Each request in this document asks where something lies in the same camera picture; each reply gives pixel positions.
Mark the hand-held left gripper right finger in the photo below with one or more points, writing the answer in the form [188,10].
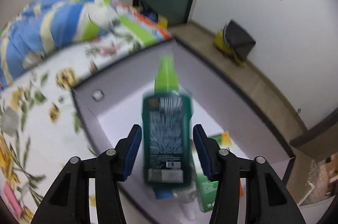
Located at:
[202,152]

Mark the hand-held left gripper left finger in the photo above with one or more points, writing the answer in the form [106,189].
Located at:
[132,152]

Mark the green spray bottle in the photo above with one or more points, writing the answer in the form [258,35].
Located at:
[166,134]

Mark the black storage box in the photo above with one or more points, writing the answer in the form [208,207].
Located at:
[118,113]

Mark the green carton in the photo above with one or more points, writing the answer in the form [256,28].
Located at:
[208,195]

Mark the white bottle with blue cap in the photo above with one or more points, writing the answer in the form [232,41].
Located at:
[188,205]

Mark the white floral blanket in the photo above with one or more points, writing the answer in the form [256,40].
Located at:
[39,134]

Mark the yellow box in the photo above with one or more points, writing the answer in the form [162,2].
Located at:
[163,22]

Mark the dark blue bag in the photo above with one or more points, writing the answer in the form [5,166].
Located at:
[149,13]

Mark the blue striped printed quilt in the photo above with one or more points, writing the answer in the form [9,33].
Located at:
[66,20]

